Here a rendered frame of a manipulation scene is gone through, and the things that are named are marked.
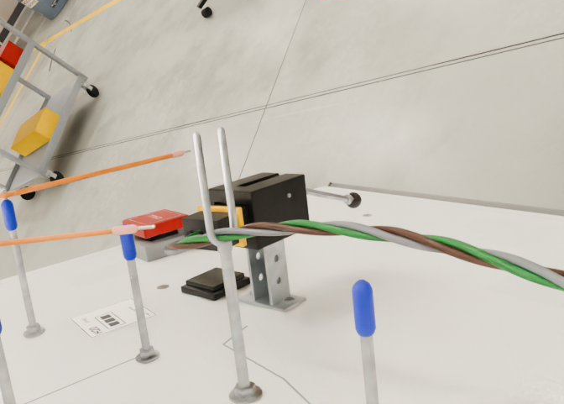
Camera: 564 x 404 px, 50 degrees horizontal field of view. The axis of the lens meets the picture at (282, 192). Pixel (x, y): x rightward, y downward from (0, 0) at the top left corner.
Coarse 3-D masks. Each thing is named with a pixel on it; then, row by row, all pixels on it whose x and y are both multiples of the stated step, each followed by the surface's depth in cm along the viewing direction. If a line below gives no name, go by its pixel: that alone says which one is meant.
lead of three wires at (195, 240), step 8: (216, 232) 30; (224, 232) 30; (176, 240) 36; (184, 240) 32; (192, 240) 31; (200, 240) 30; (208, 240) 30; (224, 240) 30; (168, 248) 33; (176, 248) 32; (184, 248) 31; (192, 248) 31
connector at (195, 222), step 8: (192, 216) 39; (200, 216) 39; (216, 216) 38; (224, 216) 38; (184, 224) 39; (192, 224) 39; (200, 224) 38; (216, 224) 37; (224, 224) 38; (184, 232) 39; (192, 232) 39; (200, 232) 38; (232, 240) 39; (200, 248) 39; (208, 248) 38; (216, 248) 38
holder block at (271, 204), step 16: (256, 176) 44; (272, 176) 44; (288, 176) 43; (304, 176) 43; (224, 192) 41; (240, 192) 40; (256, 192) 40; (272, 192) 41; (288, 192) 42; (304, 192) 43; (256, 208) 40; (272, 208) 41; (288, 208) 42; (304, 208) 43; (256, 240) 40; (272, 240) 41
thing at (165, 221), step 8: (144, 216) 61; (152, 216) 61; (160, 216) 60; (168, 216) 60; (176, 216) 59; (184, 216) 59; (128, 224) 59; (136, 224) 58; (144, 224) 58; (152, 224) 57; (160, 224) 58; (168, 224) 58; (176, 224) 59; (136, 232) 58; (144, 232) 57; (152, 232) 57; (160, 232) 58; (168, 232) 60; (176, 232) 60; (152, 240) 59
